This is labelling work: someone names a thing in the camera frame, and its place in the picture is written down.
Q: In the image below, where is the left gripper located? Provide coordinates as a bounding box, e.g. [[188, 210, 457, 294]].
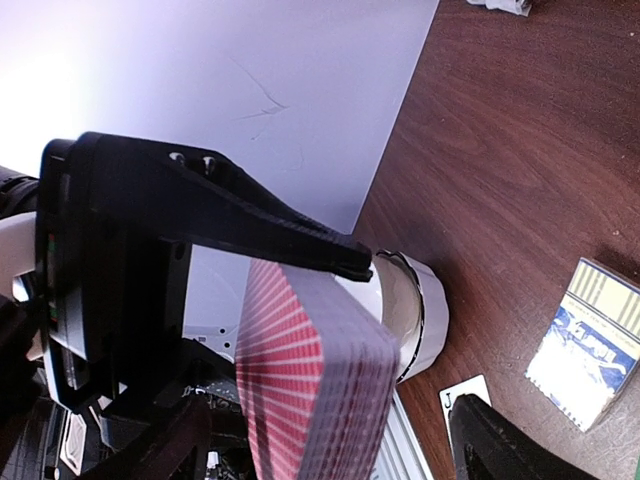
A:
[[36, 132, 372, 414]]

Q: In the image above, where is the white ceramic bowl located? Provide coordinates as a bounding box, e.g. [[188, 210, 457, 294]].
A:
[[373, 250, 424, 383]]

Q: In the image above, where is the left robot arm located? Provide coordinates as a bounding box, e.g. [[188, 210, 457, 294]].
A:
[[1, 132, 372, 413]]

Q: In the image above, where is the white scalloped plate stack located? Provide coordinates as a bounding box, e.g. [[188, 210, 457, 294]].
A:
[[399, 252, 450, 382]]

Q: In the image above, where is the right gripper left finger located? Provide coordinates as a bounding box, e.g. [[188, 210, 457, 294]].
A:
[[84, 394, 211, 479]]

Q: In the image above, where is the red backed card deck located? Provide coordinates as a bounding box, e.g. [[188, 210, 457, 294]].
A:
[[235, 260, 399, 479]]

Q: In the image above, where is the face-up jack card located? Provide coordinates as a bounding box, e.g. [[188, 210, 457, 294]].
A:
[[438, 373, 494, 451]]

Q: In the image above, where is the blue gold card box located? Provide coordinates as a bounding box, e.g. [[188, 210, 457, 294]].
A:
[[525, 258, 639, 432]]

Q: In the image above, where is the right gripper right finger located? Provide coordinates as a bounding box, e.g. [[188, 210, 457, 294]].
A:
[[449, 394, 593, 480]]

